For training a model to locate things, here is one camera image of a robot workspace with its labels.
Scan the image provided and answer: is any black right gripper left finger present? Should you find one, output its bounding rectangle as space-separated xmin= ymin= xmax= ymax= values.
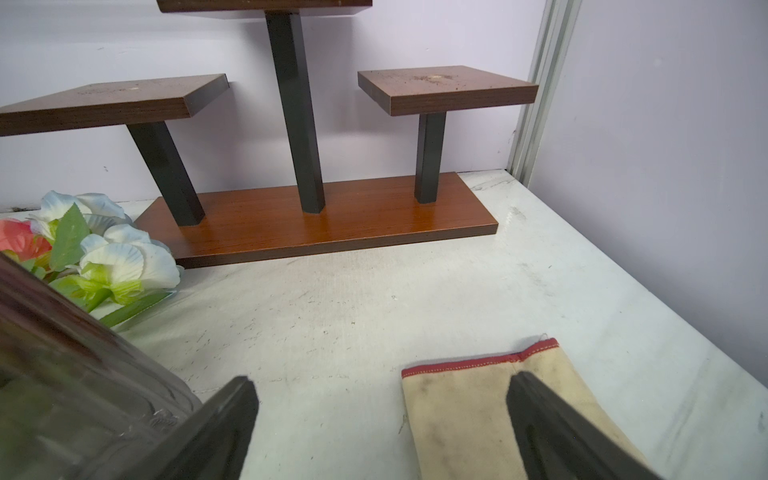
xmin=134 ymin=376 xmax=259 ymax=479

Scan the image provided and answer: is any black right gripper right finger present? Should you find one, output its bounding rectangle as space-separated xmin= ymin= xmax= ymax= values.
xmin=506 ymin=372 xmax=658 ymax=480

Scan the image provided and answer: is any pink rose flower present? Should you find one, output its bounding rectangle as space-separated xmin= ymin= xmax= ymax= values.
xmin=1 ymin=219 xmax=52 ymax=262

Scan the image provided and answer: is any beige glove with red trim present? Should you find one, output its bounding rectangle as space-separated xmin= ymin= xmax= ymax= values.
xmin=402 ymin=338 xmax=645 ymax=479

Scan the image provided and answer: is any tall purple ribbed glass vase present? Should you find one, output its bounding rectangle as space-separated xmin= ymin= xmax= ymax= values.
xmin=1 ymin=258 xmax=202 ymax=479

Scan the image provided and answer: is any white rose lower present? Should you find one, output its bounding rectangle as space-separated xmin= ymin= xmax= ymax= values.
xmin=75 ymin=224 xmax=181 ymax=305

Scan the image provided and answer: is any brown wooden tiered stand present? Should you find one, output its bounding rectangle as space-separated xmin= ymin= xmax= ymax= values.
xmin=1 ymin=1 xmax=538 ymax=268

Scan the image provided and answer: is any white rose near stand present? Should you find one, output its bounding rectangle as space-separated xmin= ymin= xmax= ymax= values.
xmin=28 ymin=190 xmax=130 ymax=238

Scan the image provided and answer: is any aluminium frame post right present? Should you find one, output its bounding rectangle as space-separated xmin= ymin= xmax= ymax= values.
xmin=507 ymin=0 xmax=582 ymax=187

